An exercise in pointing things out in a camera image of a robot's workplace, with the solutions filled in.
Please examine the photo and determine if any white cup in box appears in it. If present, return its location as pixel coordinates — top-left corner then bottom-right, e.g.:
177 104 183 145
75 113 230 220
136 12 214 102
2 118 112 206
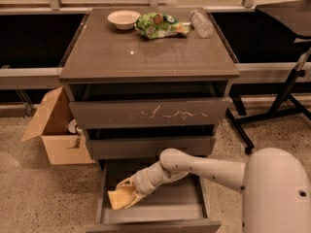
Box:
67 119 77 134

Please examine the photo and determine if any middle grey drawer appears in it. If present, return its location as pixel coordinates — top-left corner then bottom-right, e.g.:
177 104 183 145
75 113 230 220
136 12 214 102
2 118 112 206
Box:
86 136 216 159

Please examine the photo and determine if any open bottom grey drawer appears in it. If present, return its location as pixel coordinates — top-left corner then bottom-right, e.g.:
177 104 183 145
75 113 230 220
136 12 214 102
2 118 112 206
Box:
86 158 221 233

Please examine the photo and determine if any open cardboard box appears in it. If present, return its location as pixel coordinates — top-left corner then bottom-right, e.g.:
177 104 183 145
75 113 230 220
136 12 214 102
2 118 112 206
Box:
22 87 92 165

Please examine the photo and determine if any top grey drawer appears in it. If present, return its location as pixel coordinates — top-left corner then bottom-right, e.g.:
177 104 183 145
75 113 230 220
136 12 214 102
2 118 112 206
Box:
70 98 229 129

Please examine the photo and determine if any green chip bag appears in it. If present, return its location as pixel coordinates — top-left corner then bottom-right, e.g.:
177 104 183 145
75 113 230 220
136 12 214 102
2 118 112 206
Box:
135 13 190 40

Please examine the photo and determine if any black folding stand table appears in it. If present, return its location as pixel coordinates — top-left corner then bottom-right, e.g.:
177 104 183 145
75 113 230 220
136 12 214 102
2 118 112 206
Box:
226 0 311 154

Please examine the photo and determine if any clear plastic bottle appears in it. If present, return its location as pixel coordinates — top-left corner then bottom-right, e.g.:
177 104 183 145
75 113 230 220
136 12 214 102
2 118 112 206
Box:
190 10 213 38

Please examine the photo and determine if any yellow sponge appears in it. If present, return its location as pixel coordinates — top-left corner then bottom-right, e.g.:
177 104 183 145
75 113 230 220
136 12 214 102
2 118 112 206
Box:
108 189 132 210

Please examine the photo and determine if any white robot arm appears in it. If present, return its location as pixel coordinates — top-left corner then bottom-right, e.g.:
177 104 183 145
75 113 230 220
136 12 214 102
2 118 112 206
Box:
109 148 311 233

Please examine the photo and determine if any dark grey drawer cabinet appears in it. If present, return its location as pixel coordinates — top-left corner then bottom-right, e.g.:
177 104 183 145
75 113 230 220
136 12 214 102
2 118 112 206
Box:
58 6 241 162

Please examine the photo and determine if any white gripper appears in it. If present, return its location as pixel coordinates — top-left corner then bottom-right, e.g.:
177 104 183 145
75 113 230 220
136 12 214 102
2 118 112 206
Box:
116 163 162 209

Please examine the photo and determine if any white paper bowl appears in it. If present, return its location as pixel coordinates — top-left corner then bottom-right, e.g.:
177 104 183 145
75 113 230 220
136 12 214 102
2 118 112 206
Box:
107 10 141 30

